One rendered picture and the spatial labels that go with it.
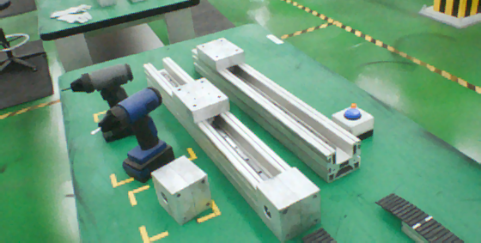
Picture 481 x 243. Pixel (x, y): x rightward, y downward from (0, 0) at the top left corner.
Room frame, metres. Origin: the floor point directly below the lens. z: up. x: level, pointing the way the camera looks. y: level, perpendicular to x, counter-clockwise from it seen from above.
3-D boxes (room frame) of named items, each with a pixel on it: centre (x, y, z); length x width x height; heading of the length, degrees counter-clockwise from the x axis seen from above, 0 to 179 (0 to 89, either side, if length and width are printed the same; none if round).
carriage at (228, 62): (1.38, 0.04, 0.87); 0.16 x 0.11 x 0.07; 25
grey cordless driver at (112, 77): (1.11, 0.39, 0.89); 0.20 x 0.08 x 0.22; 109
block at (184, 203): (0.77, 0.15, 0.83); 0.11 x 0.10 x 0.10; 124
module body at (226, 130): (1.08, 0.11, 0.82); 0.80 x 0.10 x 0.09; 25
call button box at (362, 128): (0.95, -0.29, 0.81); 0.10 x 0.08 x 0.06; 115
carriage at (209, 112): (1.08, 0.11, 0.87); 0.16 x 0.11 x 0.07; 25
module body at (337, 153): (1.16, -0.06, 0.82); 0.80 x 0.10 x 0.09; 25
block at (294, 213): (0.68, -0.09, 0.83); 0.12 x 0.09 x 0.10; 115
